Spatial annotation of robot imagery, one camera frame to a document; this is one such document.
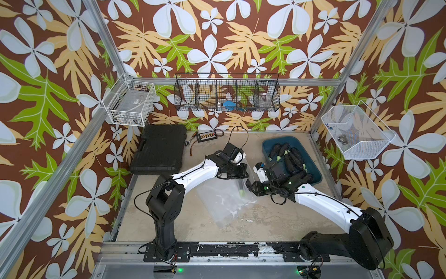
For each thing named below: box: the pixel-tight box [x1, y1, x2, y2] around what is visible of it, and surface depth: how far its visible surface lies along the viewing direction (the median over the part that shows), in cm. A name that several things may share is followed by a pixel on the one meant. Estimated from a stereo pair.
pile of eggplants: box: [268, 142, 307, 174], surface depth 106 cm
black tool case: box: [129, 124, 187, 175], surface depth 103 cm
